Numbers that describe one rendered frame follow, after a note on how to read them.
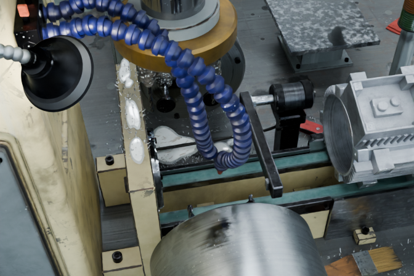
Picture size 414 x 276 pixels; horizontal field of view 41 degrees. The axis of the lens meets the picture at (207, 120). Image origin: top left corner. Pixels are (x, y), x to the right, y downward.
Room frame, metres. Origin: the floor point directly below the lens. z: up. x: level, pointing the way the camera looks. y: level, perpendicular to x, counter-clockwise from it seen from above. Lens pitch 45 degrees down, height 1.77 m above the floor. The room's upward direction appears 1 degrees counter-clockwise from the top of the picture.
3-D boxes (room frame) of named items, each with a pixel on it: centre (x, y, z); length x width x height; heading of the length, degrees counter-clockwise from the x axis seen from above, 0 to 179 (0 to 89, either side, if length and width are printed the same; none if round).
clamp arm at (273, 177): (0.71, -0.10, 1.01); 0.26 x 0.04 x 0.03; 10
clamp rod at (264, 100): (0.82, -0.12, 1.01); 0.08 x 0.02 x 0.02; 100
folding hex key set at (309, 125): (0.94, -0.24, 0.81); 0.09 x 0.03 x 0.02; 59
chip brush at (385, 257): (0.56, -0.27, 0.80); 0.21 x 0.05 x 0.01; 102
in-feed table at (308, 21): (1.25, -0.31, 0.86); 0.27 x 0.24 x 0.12; 10
